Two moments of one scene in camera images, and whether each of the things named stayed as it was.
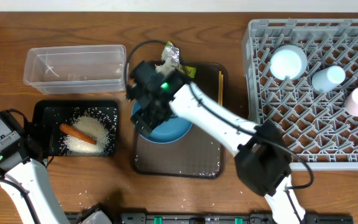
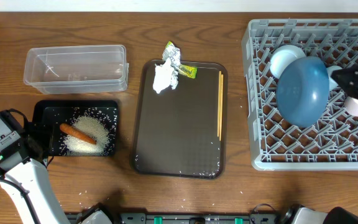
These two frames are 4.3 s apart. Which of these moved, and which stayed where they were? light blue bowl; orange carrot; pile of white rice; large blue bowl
Moved: large blue bowl
Stayed: orange carrot; light blue bowl; pile of white rice
